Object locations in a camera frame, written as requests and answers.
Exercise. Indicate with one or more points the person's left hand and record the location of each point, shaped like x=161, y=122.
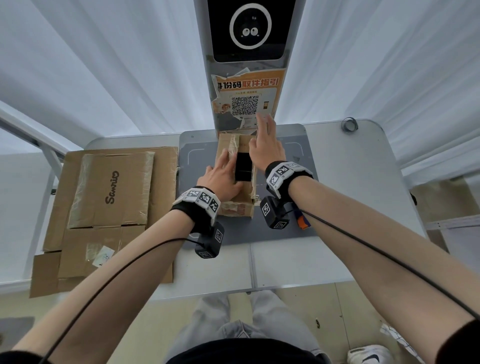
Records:
x=217, y=180

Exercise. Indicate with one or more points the person's right hand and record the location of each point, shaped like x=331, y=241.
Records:
x=268, y=150

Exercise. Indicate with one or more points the red print cardboard box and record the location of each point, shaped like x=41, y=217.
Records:
x=240, y=208

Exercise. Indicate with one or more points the large cardboard box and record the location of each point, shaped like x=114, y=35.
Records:
x=165, y=180

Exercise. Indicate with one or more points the blue orange tape dispenser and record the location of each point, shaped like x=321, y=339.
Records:
x=302, y=221

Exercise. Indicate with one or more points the person's right forearm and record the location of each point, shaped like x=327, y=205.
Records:
x=375, y=270

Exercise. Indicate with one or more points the person's left forearm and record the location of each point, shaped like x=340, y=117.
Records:
x=112, y=285

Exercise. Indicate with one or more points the grey scanner kiosk with poster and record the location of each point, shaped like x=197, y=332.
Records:
x=243, y=90

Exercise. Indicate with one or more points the grey scanning mat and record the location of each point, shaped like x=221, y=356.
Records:
x=247, y=15

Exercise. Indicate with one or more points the grey trousers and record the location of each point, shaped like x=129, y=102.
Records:
x=270, y=318

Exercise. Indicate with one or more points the black shirt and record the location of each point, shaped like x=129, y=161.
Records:
x=243, y=354

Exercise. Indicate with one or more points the white perforated metal bar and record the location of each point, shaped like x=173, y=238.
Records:
x=457, y=222

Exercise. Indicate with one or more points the white checked cloth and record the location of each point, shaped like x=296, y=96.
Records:
x=397, y=339

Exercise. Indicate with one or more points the white sneaker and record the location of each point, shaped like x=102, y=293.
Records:
x=369, y=356

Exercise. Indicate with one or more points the grey printed floor mat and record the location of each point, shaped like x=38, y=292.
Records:
x=15, y=333

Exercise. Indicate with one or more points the white metal frame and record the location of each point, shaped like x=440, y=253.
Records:
x=37, y=137

